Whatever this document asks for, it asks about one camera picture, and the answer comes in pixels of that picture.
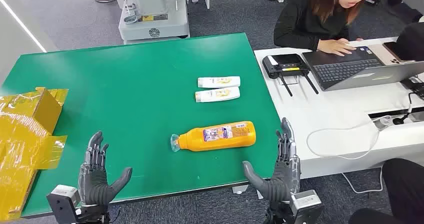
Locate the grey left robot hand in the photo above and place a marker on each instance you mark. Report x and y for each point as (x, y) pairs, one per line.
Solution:
(94, 186)

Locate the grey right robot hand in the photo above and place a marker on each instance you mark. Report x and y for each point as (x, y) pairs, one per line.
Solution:
(283, 182)

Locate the orange detergent bottle clear cap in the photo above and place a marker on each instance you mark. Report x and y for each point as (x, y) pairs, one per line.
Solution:
(198, 139)

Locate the white shampoo bottle gold cap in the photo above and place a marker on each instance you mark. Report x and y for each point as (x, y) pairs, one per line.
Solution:
(212, 95)
(212, 82)

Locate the white table foot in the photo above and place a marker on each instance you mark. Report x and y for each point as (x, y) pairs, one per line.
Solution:
(240, 189)
(260, 194)

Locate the yellow taped cardboard box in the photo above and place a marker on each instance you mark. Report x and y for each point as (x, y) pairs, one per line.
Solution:
(20, 133)

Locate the white charger adapter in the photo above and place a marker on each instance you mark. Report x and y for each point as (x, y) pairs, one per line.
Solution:
(382, 123)

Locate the black remote controller with antennas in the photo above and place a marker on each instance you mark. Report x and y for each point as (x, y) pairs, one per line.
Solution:
(286, 65)

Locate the person's leg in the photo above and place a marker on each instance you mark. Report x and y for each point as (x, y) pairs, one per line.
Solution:
(404, 186)

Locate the grey open laptop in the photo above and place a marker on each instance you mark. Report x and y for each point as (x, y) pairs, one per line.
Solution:
(344, 71)

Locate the person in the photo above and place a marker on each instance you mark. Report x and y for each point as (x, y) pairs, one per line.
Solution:
(412, 42)
(304, 20)

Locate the pale gold smartphone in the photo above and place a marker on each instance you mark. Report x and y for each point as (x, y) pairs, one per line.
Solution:
(384, 53)

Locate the white robot stand machine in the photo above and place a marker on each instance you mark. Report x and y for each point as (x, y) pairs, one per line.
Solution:
(152, 20)

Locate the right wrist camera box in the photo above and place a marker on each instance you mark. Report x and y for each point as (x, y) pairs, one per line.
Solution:
(306, 206)

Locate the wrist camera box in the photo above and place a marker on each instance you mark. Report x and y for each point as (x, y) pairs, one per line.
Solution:
(306, 206)
(63, 202)

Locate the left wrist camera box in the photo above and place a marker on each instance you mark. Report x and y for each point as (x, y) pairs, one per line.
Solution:
(63, 202)

